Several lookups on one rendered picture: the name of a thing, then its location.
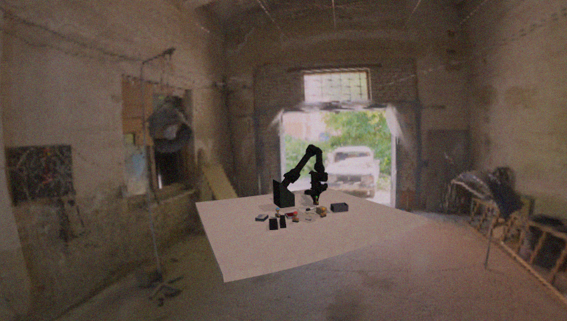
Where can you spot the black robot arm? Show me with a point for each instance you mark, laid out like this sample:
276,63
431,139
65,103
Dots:
320,175

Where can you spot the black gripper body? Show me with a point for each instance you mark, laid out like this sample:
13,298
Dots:
313,189

